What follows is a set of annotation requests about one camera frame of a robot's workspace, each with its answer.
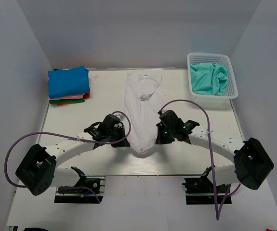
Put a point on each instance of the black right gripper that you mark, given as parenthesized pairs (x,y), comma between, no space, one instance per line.
(161,140)

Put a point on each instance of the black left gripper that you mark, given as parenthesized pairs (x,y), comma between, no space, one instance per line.
(124,143)

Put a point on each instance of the white t shirt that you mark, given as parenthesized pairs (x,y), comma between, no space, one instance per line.
(142,100)

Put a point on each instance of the teal t shirt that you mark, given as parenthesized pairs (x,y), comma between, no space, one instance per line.
(209,78)

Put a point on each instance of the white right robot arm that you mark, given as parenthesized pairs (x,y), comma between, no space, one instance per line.
(250,163)

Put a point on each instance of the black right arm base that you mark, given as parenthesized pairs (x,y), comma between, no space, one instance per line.
(199,191)

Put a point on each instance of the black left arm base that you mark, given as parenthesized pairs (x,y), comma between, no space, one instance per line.
(80,191)

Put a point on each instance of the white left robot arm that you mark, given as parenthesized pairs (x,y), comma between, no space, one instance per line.
(40,168)

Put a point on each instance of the folded red t shirt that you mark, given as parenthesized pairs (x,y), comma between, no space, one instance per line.
(86,96)

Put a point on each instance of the folded green t shirt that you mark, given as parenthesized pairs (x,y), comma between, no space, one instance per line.
(55,101)

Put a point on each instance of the white plastic basket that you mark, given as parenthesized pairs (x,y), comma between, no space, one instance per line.
(231,91)

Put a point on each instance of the folded blue t shirt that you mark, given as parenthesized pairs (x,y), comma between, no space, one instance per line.
(74,81)

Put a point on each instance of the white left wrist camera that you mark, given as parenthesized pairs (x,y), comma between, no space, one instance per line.
(120,116)

